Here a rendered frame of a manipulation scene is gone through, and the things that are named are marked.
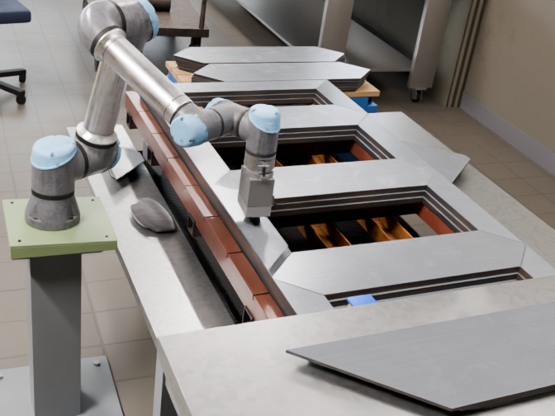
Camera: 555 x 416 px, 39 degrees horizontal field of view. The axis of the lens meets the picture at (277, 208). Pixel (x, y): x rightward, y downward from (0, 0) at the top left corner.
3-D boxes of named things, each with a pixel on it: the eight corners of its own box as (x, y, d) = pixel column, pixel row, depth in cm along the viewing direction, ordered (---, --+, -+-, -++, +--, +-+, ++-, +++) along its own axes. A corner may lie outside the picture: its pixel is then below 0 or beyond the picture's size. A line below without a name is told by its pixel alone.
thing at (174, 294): (121, 132, 292) (121, 125, 290) (245, 354, 190) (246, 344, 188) (66, 134, 284) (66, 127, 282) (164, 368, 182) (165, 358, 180)
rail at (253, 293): (135, 106, 284) (136, 91, 282) (333, 420, 158) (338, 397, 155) (125, 107, 283) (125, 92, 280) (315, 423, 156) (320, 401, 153)
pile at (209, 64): (336, 59, 356) (339, 45, 353) (379, 91, 324) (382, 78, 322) (166, 60, 324) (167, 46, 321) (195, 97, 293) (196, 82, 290)
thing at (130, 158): (125, 136, 282) (125, 125, 280) (154, 187, 251) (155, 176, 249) (91, 138, 277) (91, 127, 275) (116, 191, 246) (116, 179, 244)
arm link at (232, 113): (195, 101, 187) (231, 115, 182) (224, 92, 196) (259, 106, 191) (192, 131, 191) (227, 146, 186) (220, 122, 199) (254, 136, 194)
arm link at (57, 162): (21, 185, 215) (21, 139, 210) (59, 172, 226) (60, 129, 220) (50, 200, 210) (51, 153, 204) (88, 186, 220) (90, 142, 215)
